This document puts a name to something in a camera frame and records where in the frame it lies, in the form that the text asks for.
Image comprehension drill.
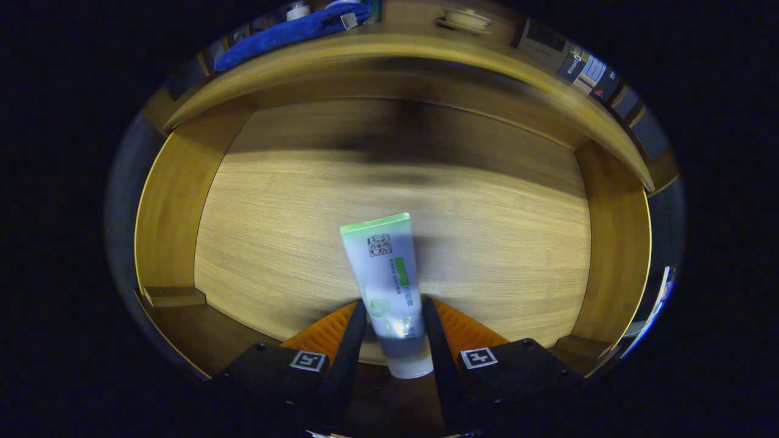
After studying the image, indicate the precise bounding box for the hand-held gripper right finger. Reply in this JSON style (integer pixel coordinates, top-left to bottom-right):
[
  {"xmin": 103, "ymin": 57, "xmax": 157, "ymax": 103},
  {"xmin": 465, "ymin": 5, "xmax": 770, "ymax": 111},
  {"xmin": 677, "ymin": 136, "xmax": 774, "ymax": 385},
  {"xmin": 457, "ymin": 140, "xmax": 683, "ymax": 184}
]
[{"xmin": 422, "ymin": 296, "xmax": 585, "ymax": 436}]

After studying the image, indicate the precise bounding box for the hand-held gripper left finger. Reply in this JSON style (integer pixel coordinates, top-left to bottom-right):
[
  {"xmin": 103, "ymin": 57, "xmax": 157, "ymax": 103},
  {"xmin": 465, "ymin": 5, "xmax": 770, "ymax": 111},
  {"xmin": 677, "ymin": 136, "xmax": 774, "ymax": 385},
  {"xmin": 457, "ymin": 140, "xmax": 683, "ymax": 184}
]
[{"xmin": 210, "ymin": 298, "xmax": 369, "ymax": 436}]

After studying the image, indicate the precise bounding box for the white green tube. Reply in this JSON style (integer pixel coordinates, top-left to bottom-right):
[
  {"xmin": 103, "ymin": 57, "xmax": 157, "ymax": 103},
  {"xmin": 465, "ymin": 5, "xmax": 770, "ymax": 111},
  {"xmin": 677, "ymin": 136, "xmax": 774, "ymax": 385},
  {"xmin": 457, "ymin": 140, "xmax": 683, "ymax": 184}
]
[{"xmin": 340, "ymin": 212, "xmax": 435, "ymax": 380}]

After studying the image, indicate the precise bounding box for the wooden drawer with black knob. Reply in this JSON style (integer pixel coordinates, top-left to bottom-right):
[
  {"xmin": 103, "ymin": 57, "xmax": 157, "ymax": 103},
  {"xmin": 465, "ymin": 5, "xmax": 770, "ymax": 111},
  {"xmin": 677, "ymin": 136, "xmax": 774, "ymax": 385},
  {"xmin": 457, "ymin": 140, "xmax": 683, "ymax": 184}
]
[{"xmin": 134, "ymin": 91, "xmax": 653, "ymax": 436}]

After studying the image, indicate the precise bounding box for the wooden countertop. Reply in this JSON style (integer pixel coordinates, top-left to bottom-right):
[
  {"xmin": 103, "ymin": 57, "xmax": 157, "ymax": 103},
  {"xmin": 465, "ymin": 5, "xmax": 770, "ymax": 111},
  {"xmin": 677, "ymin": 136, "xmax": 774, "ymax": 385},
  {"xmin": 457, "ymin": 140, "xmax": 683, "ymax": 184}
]
[{"xmin": 143, "ymin": 0, "xmax": 679, "ymax": 195}]

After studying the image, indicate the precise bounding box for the black book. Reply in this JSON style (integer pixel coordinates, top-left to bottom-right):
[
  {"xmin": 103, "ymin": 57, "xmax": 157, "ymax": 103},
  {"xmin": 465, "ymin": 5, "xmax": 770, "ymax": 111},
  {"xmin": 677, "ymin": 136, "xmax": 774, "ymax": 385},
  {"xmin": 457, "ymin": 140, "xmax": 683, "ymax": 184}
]
[{"xmin": 589, "ymin": 70, "xmax": 624, "ymax": 105}]

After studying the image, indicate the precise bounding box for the grey book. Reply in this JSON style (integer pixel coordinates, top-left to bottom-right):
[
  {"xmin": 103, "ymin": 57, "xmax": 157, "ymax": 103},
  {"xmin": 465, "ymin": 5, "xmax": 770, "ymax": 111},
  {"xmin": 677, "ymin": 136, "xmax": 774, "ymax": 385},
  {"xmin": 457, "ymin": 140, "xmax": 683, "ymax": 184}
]
[{"xmin": 575, "ymin": 55, "xmax": 608, "ymax": 95}]

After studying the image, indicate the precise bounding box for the blue folded towel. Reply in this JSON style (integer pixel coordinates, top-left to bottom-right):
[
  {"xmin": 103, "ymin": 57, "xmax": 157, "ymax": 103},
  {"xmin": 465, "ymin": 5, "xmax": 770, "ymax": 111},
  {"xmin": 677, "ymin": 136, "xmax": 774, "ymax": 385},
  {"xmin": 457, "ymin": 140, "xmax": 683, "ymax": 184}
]
[{"xmin": 214, "ymin": 3, "xmax": 372, "ymax": 72}]

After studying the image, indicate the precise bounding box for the beige lidded teacup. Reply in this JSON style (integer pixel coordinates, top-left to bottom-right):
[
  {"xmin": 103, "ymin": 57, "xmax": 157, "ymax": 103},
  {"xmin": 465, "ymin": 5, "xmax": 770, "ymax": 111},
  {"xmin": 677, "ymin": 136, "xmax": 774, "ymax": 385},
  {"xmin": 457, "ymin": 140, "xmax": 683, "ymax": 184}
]
[{"xmin": 436, "ymin": 7, "xmax": 494, "ymax": 34}]

